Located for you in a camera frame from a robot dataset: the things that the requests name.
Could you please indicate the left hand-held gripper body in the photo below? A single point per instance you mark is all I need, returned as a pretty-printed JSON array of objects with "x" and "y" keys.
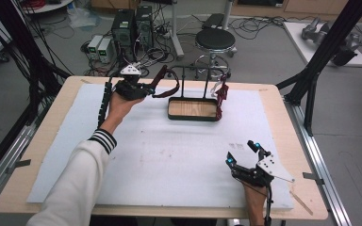
[{"x": 128, "y": 89}]

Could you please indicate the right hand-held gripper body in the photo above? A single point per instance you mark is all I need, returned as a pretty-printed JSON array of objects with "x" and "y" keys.
[{"x": 273, "y": 166}]

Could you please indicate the black rack with wooden tray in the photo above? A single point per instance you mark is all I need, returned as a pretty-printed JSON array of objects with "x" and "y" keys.
[{"x": 193, "y": 109}]

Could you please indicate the red striped bow tie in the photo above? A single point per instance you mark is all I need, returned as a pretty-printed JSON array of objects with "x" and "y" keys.
[{"x": 221, "y": 94}]

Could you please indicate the person's left hand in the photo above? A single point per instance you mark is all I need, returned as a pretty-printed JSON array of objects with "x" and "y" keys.
[{"x": 119, "y": 108}]

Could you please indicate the person's right hand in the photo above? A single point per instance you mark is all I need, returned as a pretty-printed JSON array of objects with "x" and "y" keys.
[{"x": 256, "y": 204}]

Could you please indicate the thin wooden stick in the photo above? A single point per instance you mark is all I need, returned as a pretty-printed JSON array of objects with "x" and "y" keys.
[{"x": 301, "y": 202}]

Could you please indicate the white power supply unit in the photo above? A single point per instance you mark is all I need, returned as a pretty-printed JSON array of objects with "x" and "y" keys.
[
  {"x": 94, "y": 45},
  {"x": 105, "y": 50}
]

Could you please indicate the white foam mat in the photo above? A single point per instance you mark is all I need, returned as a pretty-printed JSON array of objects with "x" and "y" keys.
[{"x": 176, "y": 157}]

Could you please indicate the white stand leg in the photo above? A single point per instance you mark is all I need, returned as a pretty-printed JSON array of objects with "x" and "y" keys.
[
  {"x": 176, "y": 37},
  {"x": 227, "y": 14}
]

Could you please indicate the black computer tower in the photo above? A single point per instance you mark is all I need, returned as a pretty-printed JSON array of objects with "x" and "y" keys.
[
  {"x": 144, "y": 26},
  {"x": 123, "y": 29}
]

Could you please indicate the black round stool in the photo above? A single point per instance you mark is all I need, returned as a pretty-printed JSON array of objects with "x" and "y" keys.
[{"x": 215, "y": 39}]

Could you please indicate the clear plastic bag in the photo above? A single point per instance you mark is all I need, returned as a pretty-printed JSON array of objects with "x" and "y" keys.
[{"x": 83, "y": 17}]

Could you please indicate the flat black box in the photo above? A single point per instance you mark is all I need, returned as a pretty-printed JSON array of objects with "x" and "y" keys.
[{"x": 213, "y": 21}]

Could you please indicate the round white table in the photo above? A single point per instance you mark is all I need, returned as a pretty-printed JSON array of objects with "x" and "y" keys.
[{"x": 48, "y": 7}]

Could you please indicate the white floor board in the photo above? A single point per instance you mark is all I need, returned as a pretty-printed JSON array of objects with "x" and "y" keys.
[{"x": 295, "y": 34}]

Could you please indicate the grey metal bracket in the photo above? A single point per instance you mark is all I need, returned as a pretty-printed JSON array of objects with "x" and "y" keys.
[
  {"x": 312, "y": 177},
  {"x": 19, "y": 164}
]

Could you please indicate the aluminium table rail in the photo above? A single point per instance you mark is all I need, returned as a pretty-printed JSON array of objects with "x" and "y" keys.
[
  {"x": 323, "y": 188},
  {"x": 0, "y": 182}
]

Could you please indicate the black metal frame stand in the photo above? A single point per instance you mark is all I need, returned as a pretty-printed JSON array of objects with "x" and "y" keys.
[
  {"x": 9, "y": 31},
  {"x": 326, "y": 47}
]

